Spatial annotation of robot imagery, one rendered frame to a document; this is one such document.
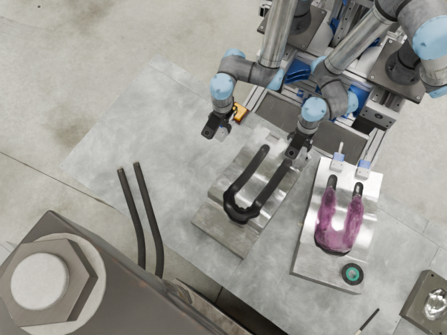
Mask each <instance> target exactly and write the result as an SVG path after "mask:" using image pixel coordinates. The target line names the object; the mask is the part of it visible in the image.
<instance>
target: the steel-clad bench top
mask: <svg viewBox="0 0 447 335"><path fill-rule="evenodd" d="M210 112H213V108H212V99H211V93H210V86H209V84H206V83H205V82H203V81H202V80H200V79H199V78H197V77H195V76H194V75H192V74H190V73H189V72H187V71H185V70H184V69H182V68H180V67H179V66H177V65H176V64H174V63H172V62H171V61H169V60H168V59H166V58H164V57H163V56H161V55H159V54H158V53H157V54H156V55H155V56H154V57H153V58H152V60H151V61H150V62H149V63H148V64H147V65H146V66H145V67H144V69H143V70H142V71H141V72H140V73H139V75H138V76H137V77H136V78H135V79H134V80H133V81H132V82H131V83H130V85H129V86H128V87H127V88H126V90H125V91H124V92H123V93H122V94H121V95H120V96H119V97H118V98H117V100H116V101H115V102H114V103H113V105H112V106H111V107H110V108H109V109H108V110H107V111H106V112H105V113H104V115H103V116H102V117H101V118H100V120H99V121H98V122H97V123H96V124H95V125H94V126H93V127H92V128H91V130H90V131H89V132H88V133H87V134H86V136H85V137H84V138H83V139H82V140H81V141H80V142H79V143H78V145H77V146H76V147H75V148H74V149H73V151H72V152H71V153H70V154H69V155H68V156H67V157H66V158H65V160H64V161H63V162H62V163H61V164H60V166H59V168H61V169H62V170H63V171H65V172H66V173H68V174H69V175H70V176H72V177H73V178H75V179H76V180H77V181H79V182H80V183H81V184H83V185H84V186H85V187H87V188H88V189H90V190H91V191H92V192H94V193H95V194H97V195H98V196H99V197H101V198H102V199H103V200H105V201H106V202H107V203H109V204H110V205H111V206H113V207H114V208H116V209H117V210H119V212H121V213H123V214H124V215H125V216H127V217H128V218H129V219H131V220H132V218H131V215H130V212H129V209H128V205H127V202H126V199H125V196H124V192H123V190H122V186H121V184H120V180H119V177H118V174H117V171H116V169H117V167H120V166H122V167H123V169H124V172H125V175H126V178H127V181H128V184H129V187H130V191H131V194H132V197H133V200H134V203H135V206H136V209H137V212H138V215H139V218H140V222H141V224H142V228H143V229H145V230H146V231H147V232H149V233H150V234H151V235H152V232H151V228H150V224H149V222H148V218H147V214H146V210H145V207H144V203H143V200H142V196H141V193H140V189H139V186H138V182H137V179H136V175H135V172H134V168H133V165H132V162H133V161H136V160H137V161H139V163H140V167H141V170H142V174H143V176H144V181H145V183H146V187H147V190H148V194H149V197H150V201H151V204H152V208H153V210H154V214H155V218H156V221H157V224H158V228H159V231H160V235H161V238H162V242H163V244H165V245H167V246H168V247H169V248H171V249H172V250H173V251H175V252H176V253H177V254H179V255H180V256H181V257H183V258H185V260H187V261H188V262H190V263H192V264H193V265H194V266H195V267H197V268H198V269H200V270H201V271H202V272H203V273H205V274H207V275H208V276H209V277H210V278H212V279H214V280H215V281H216V282H217V283H219V284H220V285H222V286H223V287H224V288H226V289H227V290H229V291H230V292H231V293H232V294H234V295H236V296H237V297H238V298H239V299H241V300H242V301H244V302H245V303H246V304H248V305H249V306H250V307H252V308H253V309H254V310H256V311H257V312H258V313H260V314H261V315H263V316H264V317H266V318H267V319H268V320H270V321H271V322H272V323H274V324H275V325H276V326H278V327H279V328H280V329H282V330H283V331H285V332H286V333H288V334H289V335H355V334H356V333H357V331H358V330H359V329H360V328H361V326H362V325H363V324H364V323H365V322H366V321H367V320H368V319H369V318H370V317H371V315H372V314H373V313H374V312H375V310H376V309H377V308H379V309H380V310H379V311H378V313H377V314H376V315H375V316H374V317H373V319H372V320H371V321H370V322H369V323H368V324H367V325H366V326H365V328H364V329H363V330H362V331H361V333H360V334H359V335H427V334H426V333H425V332H423V331H422V330H421V329H419V328H417V327H416V326H415V325H413V324H411V323H410V322H409V321H407V320H405V319H404V318H403V317H401V316H399V313H400V311H401V309H402V307H403V306H404V303H405V302H406V299H407V298H408V296H409V294H410V292H411V290H412V288H413V287H414V285H415V283H416V281H417V279H418V278H419V276H420V274H421V272H422V271H425V270H429V269H430V270H432V271H434V272H435V273H436V274H438V275H440V276H441V277H443V278H444V279H446V280H447V231H445V230H444V229H443V228H441V227H439V226H437V225H436V224H434V223H433V222H431V221H429V220H427V219H426V218H425V217H423V216H421V215H419V214H418V213H417V212H415V211H413V210H411V209H410V208H408V207H407V206H405V205H403V204H402V203H400V202H399V201H397V200H395V199H393V198H392V197H391V196H389V195H387V194H385V193H384V192H382V191H381V190H380V191H379V195H378V202H377V217H376V225H375V228H374V232H373V234H372V239H371V243H370V246H369V251H368V254H367V260H366V263H368V268H367V274H366V278H365V283H364V287H363V293H362V294H358V295H351V294H348V293H345V292H342V291H339V290H335V289H333V288H329V287H327V286H323V285H321V284H317V283H315V282H311V281H308V280H305V279H301V278H299V277H295V276H293V275H289V271H290V268H291V263H292V260H293V256H294V253H295V249H296V246H297V241H298V238H299V234H300V230H301V226H300V225H298V222H300V223H301V222H303V218H304V215H305V211H306V208H307V203H308V200H309V196H310V192H311V188H312V185H313V180H314V177H315V173H316V170H317V165H318V163H319V160H320V158H321V157H324V158H327V157H325V156H324V155H322V154H320V153H319V152H317V151H315V150H314V149H313V148H311V150H310V151H309V152H308V154H309V155H310V156H312V158H311V160H310V162H309V163H308V165H307V167H306V168H305V169H304V171H303V173H302V174H301V175H300V177H299V179H298V180H297V181H296V183H295V185H294V186H293V187H292V189H291V191H290V192H289V193H288V195H287V197H286V198H285V199H284V201H283V202H282V204H281V205H280V206H279V208H278V210H277V211H276V212H275V214H274V216H273V217H272V218H271V220H270V222H269V223H268V224H267V226H266V228H265V229H264V230H263V232H262V234H261V235H260V236H259V238H258V240H257V241H256V242H255V244H254V245H253V246H252V248H251V250H250V251H249V252H248V254H247V256H246V257H245V258H244V260H242V259H241V258H239V257H238V256H237V255H235V254H233V253H232V252H231V251H229V250H228V249H227V248H225V247H224V246H222V245H221V244H219V243H218V242H217V241H215V240H214V239H212V238H211V237H210V236H208V235H206V234H205V233H204V232H203V231H201V230H199V229H198V228H197V227H195V226H194V225H192V224H191V222H190V220H191V218H192V217H193V216H194V215H195V213H196V212H197V210H198V209H199V208H200V206H201V205H202V203H203V202H204V201H205V200H206V197H207V196H208V189H209V188H210V187H211V185H212V183H213V182H214V181H215V180H216V179H217V178H218V176H219V174H220V173H222V172H223V171H224V170H225V169H226V167H227V166H228V165H230V163H231V162H232V161H233V159H234V158H235V157H236V155H237V154H238V153H239V151H240V150H241V149H242V147H243V146H244V144H245V143H246V142H247V140H248V139H249V137H250V136H251V135H252V133H253V132H254V130H255V129H256V128H257V127H258V125H259V124H261V125H262V126H264V127H266V128H267V129H269V130H271V133H273V134H275V135H276V136H278V137H279V138H280V137H282V138H283V139H285V140H287V136H288V133H287V132H284V131H283V130H281V129H280V128H278V127H277V126H275V125H273V124H272V123H270V122H268V121H267V120H265V119H263V118H262V117H261V116H258V115H257V114H255V113H254V112H252V111H251V110H250V111H249V114H248V115H247V116H246V118H245V119H244V121H243V122H242V123H241V124H240V125H238V124H236V123H235V125H234V126H233V128H232V129H231V133H230V135H228V136H227V137H226V138H225V140H224V141H223V142H222V143H221V142H220V141H218V140H217V139H215V138H213V139H211V140H208V139H206V138H205V137H203V136H202V135H201V132H202V130H203V128H204V126H205V125H206V122H207V121H208V116H209V114H210Z"/></svg>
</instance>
